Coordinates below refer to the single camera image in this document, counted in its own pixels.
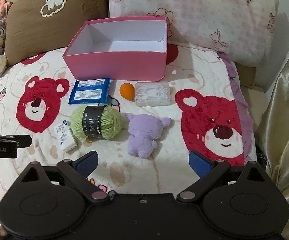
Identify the blue wet wipes pack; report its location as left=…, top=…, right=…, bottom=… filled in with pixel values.
left=68, top=77, right=111, bottom=105

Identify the pink cardboard box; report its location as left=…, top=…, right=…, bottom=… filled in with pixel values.
left=63, top=16, right=168, bottom=81

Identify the clear plastic floss box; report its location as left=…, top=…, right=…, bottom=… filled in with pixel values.
left=134, top=82, right=170, bottom=107

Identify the white tissue pack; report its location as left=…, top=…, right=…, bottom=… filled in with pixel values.
left=53, top=120, right=78, bottom=152

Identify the orange makeup sponge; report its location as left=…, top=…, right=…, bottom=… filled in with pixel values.
left=119, top=83, right=135, bottom=101

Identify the brown embroidered pillow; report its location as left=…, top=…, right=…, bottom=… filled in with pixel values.
left=5, top=0, right=109, bottom=67

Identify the pink checkered pillow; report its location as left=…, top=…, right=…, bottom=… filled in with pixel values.
left=109, top=0, right=279, bottom=67

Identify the purple plush toy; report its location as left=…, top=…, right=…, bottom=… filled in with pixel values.
left=125, top=113, right=172, bottom=159

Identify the green yarn ball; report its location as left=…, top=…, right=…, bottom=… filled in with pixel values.
left=69, top=106, right=125, bottom=141

